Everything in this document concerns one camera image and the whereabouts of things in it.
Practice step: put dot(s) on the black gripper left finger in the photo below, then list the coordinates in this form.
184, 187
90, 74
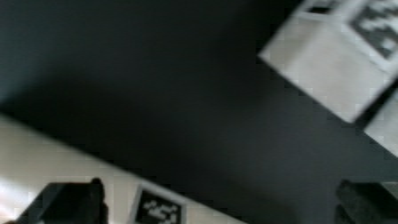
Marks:
67, 204

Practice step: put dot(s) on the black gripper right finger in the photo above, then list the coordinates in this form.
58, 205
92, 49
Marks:
367, 202

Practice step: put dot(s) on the white table leg with tag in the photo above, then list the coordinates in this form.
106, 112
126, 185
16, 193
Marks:
332, 52

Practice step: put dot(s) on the white obstacle fence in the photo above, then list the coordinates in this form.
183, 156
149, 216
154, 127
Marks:
39, 161

